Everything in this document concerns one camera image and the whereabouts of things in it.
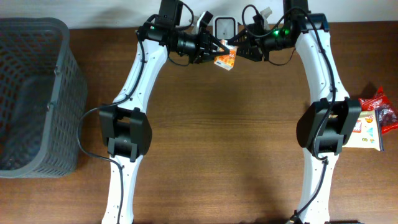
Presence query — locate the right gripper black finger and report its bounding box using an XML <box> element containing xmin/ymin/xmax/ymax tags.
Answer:
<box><xmin>227</xmin><ymin>30</ymin><xmax>251</xmax><ymax>45</ymax></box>
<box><xmin>236</xmin><ymin>44</ymin><xmax>264</xmax><ymax>62</ymax></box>

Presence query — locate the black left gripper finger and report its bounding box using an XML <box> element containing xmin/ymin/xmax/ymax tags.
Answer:
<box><xmin>205</xmin><ymin>31</ymin><xmax>229</xmax><ymax>52</ymax></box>
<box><xmin>192</xmin><ymin>50</ymin><xmax>226</xmax><ymax>64</ymax></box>

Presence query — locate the small orange packet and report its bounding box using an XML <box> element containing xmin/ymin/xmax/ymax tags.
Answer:
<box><xmin>214</xmin><ymin>39</ymin><xmax>238</xmax><ymax>70</ymax></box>

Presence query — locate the beige wet wipes pack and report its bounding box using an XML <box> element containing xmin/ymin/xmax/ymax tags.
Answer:
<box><xmin>343</xmin><ymin>110</ymin><xmax>384</xmax><ymax>151</ymax></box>

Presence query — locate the red snack bag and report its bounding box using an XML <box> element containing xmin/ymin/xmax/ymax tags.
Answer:
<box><xmin>359</xmin><ymin>86</ymin><xmax>397</xmax><ymax>134</ymax></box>

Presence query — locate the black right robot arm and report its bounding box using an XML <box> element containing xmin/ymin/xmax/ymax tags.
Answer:
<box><xmin>226</xmin><ymin>1</ymin><xmax>361</xmax><ymax>224</ymax></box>

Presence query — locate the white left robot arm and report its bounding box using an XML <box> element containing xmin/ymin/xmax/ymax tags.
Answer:
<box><xmin>99</xmin><ymin>11</ymin><xmax>229</xmax><ymax>224</ymax></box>

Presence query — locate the white barcode scanner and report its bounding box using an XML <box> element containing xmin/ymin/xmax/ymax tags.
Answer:
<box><xmin>212</xmin><ymin>16</ymin><xmax>238</xmax><ymax>41</ymax></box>

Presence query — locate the grey plastic mesh basket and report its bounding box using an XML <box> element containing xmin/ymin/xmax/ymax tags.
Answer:
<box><xmin>1</xmin><ymin>17</ymin><xmax>88</xmax><ymax>179</ymax></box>

